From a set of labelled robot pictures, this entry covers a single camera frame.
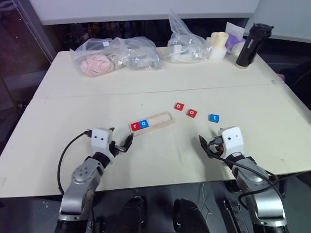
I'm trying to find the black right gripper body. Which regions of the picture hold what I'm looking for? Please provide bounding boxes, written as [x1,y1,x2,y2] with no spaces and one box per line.
[207,135,225,156]

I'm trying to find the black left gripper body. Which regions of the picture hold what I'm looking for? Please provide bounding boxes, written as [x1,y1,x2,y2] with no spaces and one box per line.
[108,140,125,156]

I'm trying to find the wooden letter tray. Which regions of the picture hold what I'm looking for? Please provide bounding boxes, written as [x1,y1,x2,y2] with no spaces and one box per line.
[128,111,176,137]

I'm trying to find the dark rounded shape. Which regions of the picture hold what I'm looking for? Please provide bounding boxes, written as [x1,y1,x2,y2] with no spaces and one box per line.
[173,198,210,233]
[121,196,148,233]

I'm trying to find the plastic bag with pink cloth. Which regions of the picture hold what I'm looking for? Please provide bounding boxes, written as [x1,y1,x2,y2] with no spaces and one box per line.
[69,36,164,79]

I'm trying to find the black metal bar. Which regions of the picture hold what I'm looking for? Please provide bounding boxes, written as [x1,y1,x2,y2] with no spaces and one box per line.
[223,198,246,233]

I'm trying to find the black drinking bottle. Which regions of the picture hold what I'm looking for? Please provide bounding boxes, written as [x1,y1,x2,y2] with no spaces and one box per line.
[235,23,275,70]

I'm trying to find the plastic bag with white items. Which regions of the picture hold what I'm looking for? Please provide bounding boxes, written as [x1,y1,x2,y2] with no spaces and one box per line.
[165,8,214,64]

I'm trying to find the cream cylinder cups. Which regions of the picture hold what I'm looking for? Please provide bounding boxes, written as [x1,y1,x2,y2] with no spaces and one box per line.
[209,31,229,50]

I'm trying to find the purple tissue box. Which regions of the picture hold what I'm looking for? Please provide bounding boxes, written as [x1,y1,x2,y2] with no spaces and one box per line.
[224,21,246,54]

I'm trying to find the person in dark clothing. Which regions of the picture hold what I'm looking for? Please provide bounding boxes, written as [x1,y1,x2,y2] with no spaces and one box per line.
[278,59,311,92]

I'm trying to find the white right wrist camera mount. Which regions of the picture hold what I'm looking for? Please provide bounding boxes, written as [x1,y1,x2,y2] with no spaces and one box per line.
[219,126,245,159]

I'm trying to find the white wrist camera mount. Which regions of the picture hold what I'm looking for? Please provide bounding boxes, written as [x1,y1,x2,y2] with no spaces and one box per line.
[89,127,115,161]
[219,126,245,159]

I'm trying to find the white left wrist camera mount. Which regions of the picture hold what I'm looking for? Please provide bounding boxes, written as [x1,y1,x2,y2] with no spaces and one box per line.
[89,127,115,161]

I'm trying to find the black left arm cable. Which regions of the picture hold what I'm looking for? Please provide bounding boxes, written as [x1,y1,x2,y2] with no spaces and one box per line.
[57,130,93,195]

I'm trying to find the thin white cable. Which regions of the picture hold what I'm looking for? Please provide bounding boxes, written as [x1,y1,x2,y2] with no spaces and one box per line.
[201,182,212,220]

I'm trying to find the grey metal frame post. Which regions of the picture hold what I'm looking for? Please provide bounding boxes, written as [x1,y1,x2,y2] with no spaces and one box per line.
[14,0,59,64]

